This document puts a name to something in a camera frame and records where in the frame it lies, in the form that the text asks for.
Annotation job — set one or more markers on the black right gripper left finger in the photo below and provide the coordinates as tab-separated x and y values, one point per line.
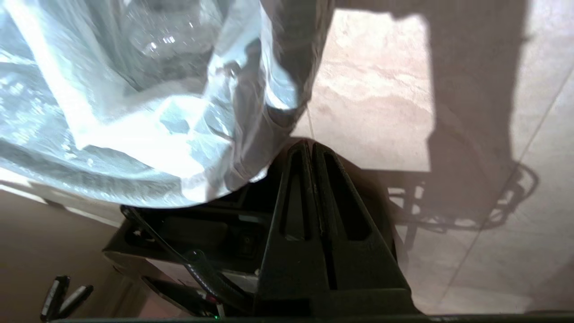
278	269

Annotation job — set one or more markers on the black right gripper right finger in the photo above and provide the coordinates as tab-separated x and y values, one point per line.
372	269

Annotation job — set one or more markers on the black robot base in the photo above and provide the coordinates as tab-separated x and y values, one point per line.
202	233

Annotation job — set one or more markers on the clear plastic bottle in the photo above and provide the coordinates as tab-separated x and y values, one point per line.
170	31

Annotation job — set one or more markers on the black glossy bar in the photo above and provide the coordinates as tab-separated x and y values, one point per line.
54	296
76	298

